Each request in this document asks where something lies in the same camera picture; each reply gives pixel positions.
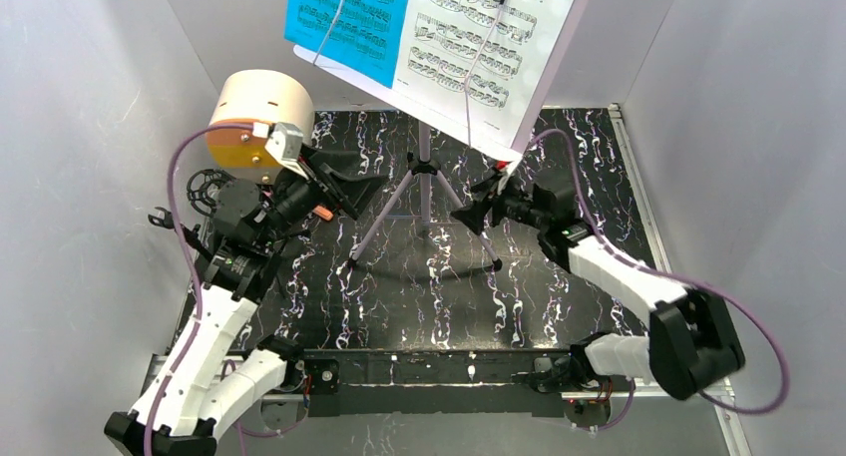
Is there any purple tripod music stand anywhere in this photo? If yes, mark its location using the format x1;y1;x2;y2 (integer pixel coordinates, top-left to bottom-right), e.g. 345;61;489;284
290;0;600;273

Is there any black round-base desktop mic stand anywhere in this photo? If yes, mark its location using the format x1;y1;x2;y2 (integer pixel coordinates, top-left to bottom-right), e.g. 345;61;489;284
148;207;212;269

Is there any white sheet music book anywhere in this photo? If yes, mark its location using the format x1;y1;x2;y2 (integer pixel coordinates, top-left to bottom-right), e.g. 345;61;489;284
389;0;587;152

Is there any blue sheet music page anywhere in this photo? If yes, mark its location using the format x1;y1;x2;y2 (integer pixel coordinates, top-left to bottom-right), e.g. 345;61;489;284
284;0;408;87

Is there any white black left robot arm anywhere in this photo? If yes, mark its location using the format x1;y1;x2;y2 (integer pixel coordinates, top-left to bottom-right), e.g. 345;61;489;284
104;147;389;455

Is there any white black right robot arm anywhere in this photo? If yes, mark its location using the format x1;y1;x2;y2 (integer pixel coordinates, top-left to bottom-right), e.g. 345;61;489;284
451;172;746;400

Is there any beige orange drawer cabinet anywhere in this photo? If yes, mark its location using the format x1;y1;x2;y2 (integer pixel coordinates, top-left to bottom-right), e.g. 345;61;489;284
206;69;315;185

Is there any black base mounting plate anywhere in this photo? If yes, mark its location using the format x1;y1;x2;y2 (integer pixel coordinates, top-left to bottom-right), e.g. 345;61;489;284
290;348;635;420

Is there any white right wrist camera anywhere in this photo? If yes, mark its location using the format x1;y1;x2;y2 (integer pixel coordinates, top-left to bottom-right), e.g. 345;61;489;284
494;160;522;195

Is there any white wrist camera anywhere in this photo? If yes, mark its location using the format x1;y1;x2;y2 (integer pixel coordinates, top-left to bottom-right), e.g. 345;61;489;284
494;160;522;195
251;122;311;180

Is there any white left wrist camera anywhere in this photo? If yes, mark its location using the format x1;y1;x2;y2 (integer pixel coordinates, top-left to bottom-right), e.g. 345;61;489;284
251;122;311;180

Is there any aluminium frame rail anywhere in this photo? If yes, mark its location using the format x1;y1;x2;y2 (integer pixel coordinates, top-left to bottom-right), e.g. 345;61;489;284
139;102;755;456

